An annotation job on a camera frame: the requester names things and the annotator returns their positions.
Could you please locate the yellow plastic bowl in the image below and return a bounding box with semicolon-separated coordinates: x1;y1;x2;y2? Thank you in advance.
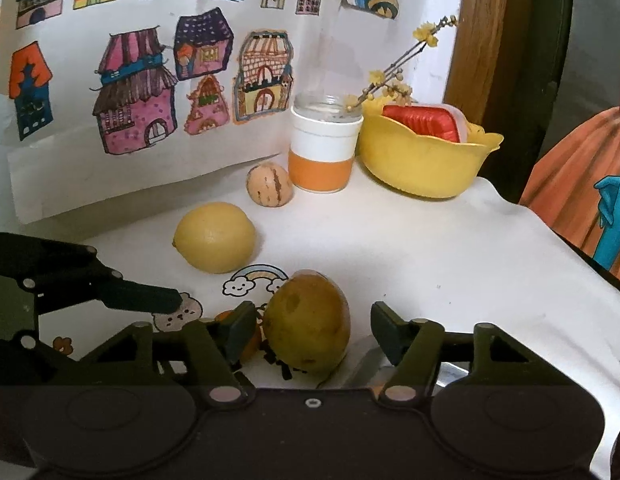
358;104;503;200

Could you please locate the houses drawing paper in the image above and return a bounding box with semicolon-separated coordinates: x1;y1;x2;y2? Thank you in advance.
0;0;342;224

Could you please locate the white printed tablecloth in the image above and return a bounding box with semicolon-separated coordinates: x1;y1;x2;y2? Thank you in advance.
40;166;620;479

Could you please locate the orange dress painting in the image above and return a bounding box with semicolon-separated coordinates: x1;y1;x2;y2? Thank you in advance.
519;102;620;279

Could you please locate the yellow flower twig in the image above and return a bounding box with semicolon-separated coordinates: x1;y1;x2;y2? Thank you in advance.
345;15;459;112

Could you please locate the metal baking tray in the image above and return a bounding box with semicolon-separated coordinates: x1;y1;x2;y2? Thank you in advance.
328;336;470;391

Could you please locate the yellow lemon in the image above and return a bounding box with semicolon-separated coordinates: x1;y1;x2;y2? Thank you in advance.
172;202;257;274

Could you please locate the yellow-brown mango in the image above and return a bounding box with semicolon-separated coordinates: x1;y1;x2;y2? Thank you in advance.
262;271;350;375

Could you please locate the white and orange cup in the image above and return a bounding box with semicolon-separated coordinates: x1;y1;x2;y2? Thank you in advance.
288;92;363;193

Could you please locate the brown wooden door frame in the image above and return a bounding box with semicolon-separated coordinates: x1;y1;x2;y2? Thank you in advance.
444;0;531;132

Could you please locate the red object in bowl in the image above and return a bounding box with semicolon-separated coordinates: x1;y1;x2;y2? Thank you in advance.
382;104;468;143

